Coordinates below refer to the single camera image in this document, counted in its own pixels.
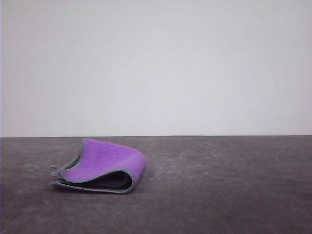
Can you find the purple towel with grey hem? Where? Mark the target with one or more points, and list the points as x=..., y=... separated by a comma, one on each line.
x=109, y=156

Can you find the grey table cloth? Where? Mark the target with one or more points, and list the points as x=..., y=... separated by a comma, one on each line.
x=195, y=207

